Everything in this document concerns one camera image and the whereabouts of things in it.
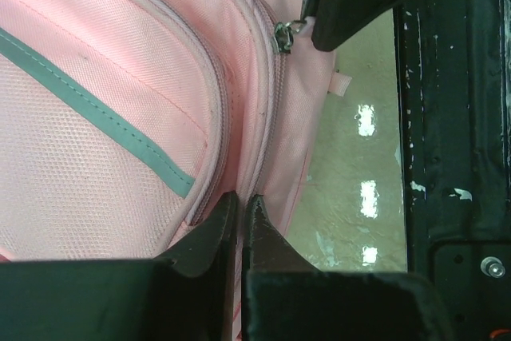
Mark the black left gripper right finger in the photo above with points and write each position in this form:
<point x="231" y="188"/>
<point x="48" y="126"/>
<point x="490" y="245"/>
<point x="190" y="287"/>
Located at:
<point x="284" y="297"/>

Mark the pink student backpack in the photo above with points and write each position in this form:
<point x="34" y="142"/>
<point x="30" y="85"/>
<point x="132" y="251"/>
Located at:
<point x="123" y="122"/>

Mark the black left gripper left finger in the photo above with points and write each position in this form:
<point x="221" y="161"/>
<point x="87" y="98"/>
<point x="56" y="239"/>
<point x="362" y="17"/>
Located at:
<point x="185" y="293"/>

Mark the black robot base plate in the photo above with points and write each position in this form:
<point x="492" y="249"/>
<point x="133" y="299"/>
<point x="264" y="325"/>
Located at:
<point x="453" y="66"/>

